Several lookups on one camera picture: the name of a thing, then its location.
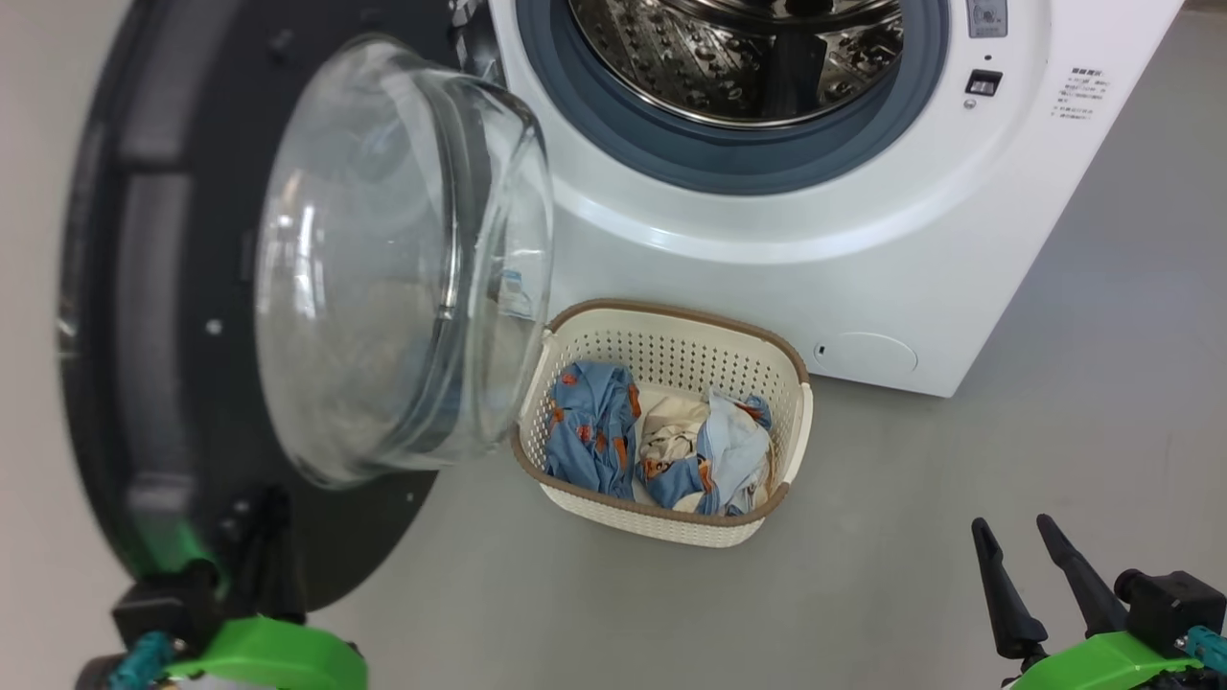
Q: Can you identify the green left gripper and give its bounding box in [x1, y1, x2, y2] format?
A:
[168, 487, 368, 690]

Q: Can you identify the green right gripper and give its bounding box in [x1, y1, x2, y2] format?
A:
[972, 515, 1227, 690]

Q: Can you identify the black round glass washer door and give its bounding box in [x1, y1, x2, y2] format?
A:
[58, 0, 557, 614]

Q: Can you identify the cream and light-blue garment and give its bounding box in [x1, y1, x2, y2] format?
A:
[633, 388, 776, 518]

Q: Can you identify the blue garment with orange print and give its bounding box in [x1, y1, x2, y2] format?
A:
[544, 359, 641, 501]

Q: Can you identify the white front-load washing machine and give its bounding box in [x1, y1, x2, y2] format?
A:
[451, 0, 1187, 399]

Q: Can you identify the round white filter cover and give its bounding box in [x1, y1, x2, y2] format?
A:
[813, 332, 919, 377]

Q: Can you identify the blue energy label sticker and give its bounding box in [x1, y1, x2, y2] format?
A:
[497, 270, 534, 319]

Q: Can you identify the cream perforated laundry basket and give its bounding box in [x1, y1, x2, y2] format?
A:
[510, 299, 815, 549]

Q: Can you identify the printed text label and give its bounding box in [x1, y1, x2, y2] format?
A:
[1050, 65, 1113, 124]

